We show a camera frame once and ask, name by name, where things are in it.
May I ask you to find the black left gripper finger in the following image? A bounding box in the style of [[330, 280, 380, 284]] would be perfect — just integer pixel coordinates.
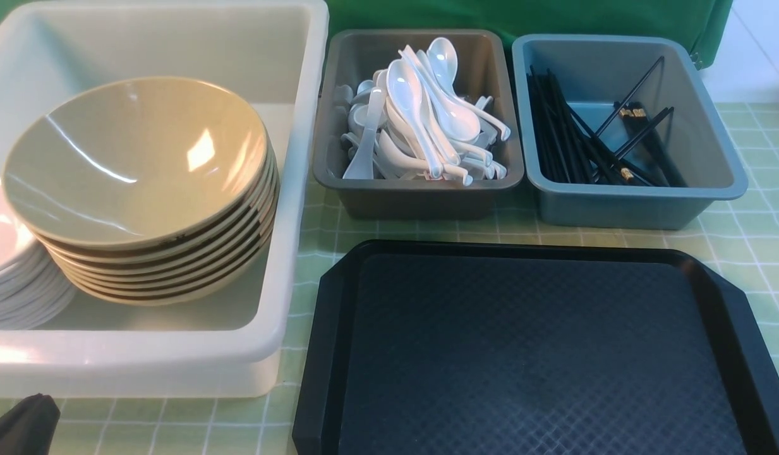
[[0, 394, 61, 454]]

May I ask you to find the stack of beige noodle bowls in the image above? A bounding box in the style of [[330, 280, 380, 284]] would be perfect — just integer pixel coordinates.
[[1, 76, 280, 307]]

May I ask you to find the stack of white plates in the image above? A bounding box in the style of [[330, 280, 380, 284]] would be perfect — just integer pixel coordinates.
[[0, 179, 78, 331]]

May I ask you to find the black plastic serving tray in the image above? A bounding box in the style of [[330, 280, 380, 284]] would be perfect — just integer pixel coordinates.
[[292, 240, 779, 454]]

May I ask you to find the large white plastic tub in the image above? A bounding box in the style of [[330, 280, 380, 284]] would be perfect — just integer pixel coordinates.
[[0, 1, 329, 398]]

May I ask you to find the grey plastic spoon bin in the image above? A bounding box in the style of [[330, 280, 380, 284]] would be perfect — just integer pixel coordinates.
[[311, 28, 525, 220]]

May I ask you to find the pile of white soup spoons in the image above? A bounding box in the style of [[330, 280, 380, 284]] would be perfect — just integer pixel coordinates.
[[332, 35, 512, 187]]

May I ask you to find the pile of black chopsticks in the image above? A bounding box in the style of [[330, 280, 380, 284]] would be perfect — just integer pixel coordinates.
[[527, 56, 687, 188]]

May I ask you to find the blue-grey plastic chopstick bin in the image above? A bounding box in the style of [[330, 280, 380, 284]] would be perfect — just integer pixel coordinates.
[[512, 34, 748, 230]]

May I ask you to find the green checkered tablecloth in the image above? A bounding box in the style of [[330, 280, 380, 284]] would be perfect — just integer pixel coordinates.
[[51, 102, 779, 454]]

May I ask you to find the green cloth backdrop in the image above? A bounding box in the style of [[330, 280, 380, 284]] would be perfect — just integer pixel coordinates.
[[0, 0, 735, 70]]

